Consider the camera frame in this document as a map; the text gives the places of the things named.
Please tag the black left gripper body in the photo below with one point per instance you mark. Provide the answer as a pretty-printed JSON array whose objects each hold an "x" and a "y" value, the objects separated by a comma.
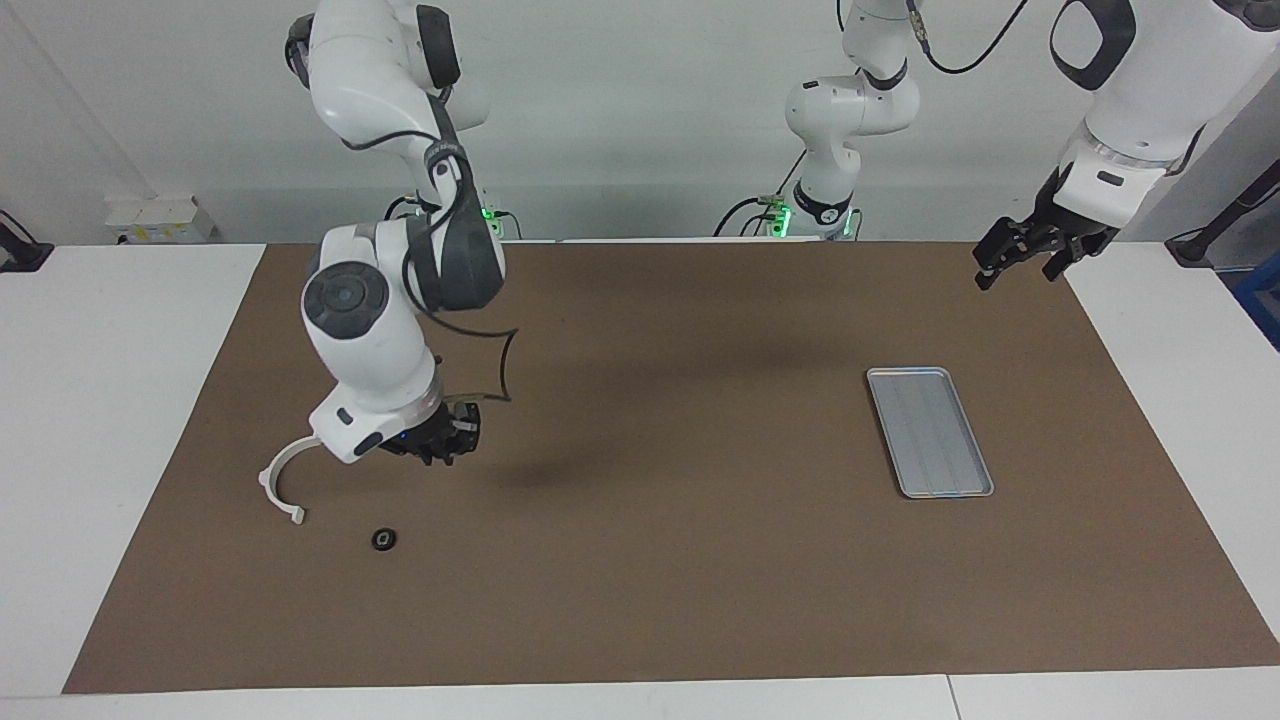
[{"x": 1070, "y": 230}]

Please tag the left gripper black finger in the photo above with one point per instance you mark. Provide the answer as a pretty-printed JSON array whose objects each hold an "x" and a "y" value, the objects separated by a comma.
[
  {"x": 1000, "y": 255},
  {"x": 1065, "y": 258}
]

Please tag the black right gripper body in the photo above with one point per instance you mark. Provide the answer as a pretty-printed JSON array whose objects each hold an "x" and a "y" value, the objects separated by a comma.
[{"x": 440, "y": 430}]

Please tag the large black bearing gear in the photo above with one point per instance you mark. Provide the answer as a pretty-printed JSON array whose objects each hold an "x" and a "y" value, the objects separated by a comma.
[{"x": 384, "y": 540}]

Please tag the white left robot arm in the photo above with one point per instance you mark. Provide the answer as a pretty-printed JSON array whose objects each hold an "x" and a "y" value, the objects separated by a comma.
[{"x": 1140, "y": 90}]

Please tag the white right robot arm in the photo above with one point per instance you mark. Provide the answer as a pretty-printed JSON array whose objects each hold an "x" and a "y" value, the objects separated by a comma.
[{"x": 360, "y": 350}]

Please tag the silver metal tray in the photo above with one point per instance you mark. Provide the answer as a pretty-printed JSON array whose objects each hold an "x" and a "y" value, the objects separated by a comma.
[{"x": 930, "y": 440}]

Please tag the blue crate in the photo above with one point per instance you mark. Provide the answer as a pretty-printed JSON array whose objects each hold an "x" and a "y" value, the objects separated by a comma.
[{"x": 1262, "y": 300}]

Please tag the brown table mat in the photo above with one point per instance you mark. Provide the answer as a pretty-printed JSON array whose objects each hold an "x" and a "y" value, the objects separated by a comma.
[{"x": 650, "y": 560}]

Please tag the white cardboard box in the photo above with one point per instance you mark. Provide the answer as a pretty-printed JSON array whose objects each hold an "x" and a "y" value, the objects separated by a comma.
[{"x": 160, "y": 220}]

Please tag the black table clamp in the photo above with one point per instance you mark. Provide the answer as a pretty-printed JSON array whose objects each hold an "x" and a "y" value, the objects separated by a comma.
[{"x": 25, "y": 255}]

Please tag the black camera stand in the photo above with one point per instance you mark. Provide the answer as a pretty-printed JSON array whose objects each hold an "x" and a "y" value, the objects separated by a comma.
[{"x": 1190, "y": 248}]

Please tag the white semicircular plastic bracket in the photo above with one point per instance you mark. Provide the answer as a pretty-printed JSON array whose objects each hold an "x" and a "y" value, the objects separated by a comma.
[{"x": 266, "y": 482}]

